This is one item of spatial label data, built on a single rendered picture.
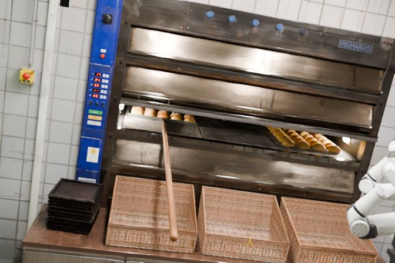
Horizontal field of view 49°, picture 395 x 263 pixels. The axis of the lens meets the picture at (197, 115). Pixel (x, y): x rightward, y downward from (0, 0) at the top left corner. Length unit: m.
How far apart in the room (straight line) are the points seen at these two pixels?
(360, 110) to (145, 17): 1.65
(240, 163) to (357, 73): 1.05
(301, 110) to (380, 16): 0.83
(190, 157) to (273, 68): 0.85
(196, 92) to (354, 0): 1.24
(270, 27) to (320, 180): 1.19
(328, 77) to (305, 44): 0.28
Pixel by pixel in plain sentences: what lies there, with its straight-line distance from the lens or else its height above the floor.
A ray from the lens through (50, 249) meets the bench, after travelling 2.82.
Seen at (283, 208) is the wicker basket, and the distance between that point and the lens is 3.25.
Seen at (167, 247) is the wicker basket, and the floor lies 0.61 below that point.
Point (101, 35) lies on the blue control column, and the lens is 2.91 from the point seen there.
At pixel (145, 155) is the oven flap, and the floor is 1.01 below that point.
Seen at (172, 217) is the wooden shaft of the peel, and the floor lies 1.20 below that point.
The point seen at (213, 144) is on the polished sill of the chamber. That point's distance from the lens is 3.08.
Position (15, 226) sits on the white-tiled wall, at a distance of 3.43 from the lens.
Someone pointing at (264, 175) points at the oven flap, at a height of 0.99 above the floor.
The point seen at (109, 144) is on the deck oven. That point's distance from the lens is 3.07.
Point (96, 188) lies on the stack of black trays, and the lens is 2.99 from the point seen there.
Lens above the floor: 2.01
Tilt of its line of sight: 13 degrees down
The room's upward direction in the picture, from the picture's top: 10 degrees clockwise
